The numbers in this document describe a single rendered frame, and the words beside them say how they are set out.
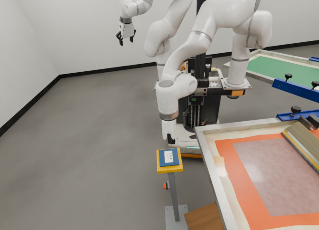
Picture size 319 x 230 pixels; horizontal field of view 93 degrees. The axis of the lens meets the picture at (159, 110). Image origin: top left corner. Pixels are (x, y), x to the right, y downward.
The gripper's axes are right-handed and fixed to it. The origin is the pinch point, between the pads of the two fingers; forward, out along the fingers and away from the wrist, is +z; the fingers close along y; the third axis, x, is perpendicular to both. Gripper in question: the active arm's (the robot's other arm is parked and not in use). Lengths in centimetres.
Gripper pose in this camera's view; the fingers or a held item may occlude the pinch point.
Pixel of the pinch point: (171, 139)
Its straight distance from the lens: 69.5
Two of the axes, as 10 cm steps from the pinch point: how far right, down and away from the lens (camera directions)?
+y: -1.5, 6.3, -7.6
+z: 1.2, 7.8, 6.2
